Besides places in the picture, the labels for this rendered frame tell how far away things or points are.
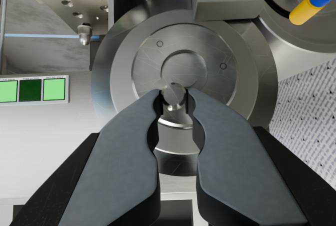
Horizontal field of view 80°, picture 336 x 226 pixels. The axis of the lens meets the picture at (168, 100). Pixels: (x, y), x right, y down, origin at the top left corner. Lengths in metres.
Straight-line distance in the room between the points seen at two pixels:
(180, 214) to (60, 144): 0.35
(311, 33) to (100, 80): 0.18
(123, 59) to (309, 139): 0.27
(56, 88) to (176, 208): 0.43
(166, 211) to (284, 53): 0.50
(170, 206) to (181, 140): 0.46
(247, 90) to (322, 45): 0.07
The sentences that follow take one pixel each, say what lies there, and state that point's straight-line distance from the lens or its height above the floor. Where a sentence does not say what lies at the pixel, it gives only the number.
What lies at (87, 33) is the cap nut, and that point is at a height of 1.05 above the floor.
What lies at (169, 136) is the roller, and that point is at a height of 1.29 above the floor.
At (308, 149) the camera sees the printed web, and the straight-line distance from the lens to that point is 0.35.
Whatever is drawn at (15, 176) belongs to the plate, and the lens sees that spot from 0.63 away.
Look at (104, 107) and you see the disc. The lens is 0.17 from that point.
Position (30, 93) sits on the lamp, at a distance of 0.60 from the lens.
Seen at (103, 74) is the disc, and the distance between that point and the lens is 0.17.
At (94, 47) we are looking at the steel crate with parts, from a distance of 2.94.
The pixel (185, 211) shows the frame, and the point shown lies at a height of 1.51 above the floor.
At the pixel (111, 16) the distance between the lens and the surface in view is 0.20.
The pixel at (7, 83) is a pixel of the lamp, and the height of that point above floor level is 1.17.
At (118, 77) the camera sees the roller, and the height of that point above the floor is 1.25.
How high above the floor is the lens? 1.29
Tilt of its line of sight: 7 degrees down
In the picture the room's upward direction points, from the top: 178 degrees clockwise
